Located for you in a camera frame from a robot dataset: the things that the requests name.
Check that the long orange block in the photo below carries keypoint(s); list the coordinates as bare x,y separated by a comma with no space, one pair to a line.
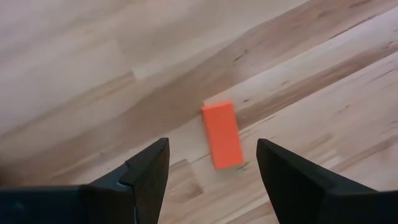
222,137

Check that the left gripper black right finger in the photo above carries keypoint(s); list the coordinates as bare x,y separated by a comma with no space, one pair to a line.
295,193

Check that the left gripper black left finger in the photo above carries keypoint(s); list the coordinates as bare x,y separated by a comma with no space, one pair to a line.
140,193

